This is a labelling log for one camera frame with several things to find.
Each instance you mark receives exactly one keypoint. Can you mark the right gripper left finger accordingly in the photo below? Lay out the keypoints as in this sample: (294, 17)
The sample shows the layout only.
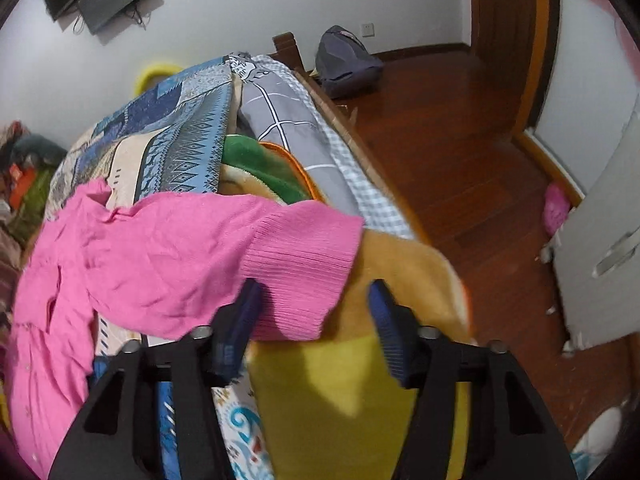
(181, 409)

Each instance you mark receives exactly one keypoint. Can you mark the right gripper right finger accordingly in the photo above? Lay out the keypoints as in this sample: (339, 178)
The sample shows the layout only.
(511, 432)

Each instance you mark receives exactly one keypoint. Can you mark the pink knit sweater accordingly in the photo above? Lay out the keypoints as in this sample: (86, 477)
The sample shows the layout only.
(159, 267)

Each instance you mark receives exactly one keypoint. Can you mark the yellow orange plush blanket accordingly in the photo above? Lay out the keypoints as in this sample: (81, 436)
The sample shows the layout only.
(328, 407)

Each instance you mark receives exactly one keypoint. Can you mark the green storage box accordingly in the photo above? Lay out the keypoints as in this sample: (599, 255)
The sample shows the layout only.
(29, 215)

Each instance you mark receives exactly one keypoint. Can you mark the pink slipper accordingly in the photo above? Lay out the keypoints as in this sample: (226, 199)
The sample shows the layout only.
(556, 208)

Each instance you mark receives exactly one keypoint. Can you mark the clutter pile on box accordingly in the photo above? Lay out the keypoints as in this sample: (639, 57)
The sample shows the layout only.
(23, 156)

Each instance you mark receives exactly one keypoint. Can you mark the blue patchwork bedspread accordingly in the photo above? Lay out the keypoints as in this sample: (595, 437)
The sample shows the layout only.
(170, 138)

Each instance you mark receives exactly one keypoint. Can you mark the green fleece blanket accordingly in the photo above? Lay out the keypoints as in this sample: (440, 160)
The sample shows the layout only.
(262, 169)

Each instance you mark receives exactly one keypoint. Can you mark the grey checked quilt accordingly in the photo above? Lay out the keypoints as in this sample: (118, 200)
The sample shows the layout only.
(277, 108)

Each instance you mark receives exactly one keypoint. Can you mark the yellow foam arch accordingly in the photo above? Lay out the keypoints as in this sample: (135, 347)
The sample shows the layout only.
(152, 75)

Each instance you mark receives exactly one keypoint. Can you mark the dark blue backpack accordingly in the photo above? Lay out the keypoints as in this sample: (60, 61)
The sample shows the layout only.
(344, 65)

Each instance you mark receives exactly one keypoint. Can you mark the white cabinet with handles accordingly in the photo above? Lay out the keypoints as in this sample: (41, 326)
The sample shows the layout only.
(589, 126)

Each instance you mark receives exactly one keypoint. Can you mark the wooden bed frame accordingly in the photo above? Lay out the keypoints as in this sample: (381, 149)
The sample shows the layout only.
(345, 126)

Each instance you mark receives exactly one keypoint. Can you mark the white wall socket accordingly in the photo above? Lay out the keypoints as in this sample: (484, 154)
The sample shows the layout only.
(367, 30)

